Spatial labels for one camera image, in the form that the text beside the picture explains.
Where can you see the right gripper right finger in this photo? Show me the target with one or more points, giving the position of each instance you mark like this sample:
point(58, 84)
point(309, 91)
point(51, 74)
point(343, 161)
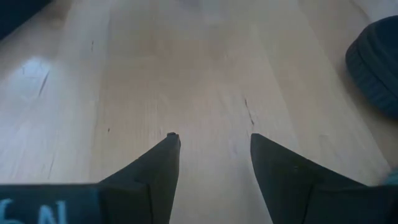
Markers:
point(286, 186)

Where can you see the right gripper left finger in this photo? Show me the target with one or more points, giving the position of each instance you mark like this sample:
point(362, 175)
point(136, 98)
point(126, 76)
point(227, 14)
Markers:
point(149, 186)

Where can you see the black slide sandal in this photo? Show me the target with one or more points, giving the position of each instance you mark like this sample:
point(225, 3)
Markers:
point(376, 62)

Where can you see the black metal table frame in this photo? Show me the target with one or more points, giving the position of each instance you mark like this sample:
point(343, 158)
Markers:
point(15, 12)

